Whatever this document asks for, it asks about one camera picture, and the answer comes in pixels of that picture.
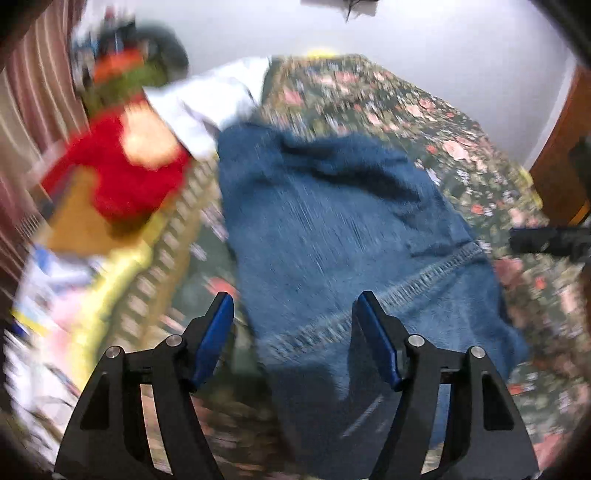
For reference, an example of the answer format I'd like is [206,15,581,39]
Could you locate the dark grey cloth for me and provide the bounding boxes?
[134,23,190,79]

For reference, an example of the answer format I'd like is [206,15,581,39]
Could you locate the red plush toy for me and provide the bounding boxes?
[41,99,192,222]

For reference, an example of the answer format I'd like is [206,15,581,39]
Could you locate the brown cardboard box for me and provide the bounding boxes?
[34,171,153,259]

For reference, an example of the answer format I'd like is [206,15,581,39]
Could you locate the brown wooden door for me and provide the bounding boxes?
[529,65,591,228]

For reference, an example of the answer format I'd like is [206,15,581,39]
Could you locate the floral bedspread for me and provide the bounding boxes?
[106,53,591,480]

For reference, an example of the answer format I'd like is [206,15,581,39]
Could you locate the pile of papers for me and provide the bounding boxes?
[0,244,112,462]

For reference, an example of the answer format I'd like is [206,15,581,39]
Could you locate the blue denim jacket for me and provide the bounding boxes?
[216,124,531,480]

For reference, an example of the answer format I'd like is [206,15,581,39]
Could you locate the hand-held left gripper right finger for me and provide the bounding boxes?
[352,291,541,480]

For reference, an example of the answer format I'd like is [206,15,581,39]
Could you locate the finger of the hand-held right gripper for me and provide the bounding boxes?
[509,224,591,260]

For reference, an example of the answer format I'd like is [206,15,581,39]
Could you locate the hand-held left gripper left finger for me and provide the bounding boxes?
[53,292,236,480]

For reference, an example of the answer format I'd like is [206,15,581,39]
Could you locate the white cloth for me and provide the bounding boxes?
[143,55,273,160]

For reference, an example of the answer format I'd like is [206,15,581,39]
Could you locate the orange cloth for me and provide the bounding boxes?
[92,53,151,81]

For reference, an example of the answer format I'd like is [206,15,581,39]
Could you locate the striped curtain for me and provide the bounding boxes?
[0,0,93,282]

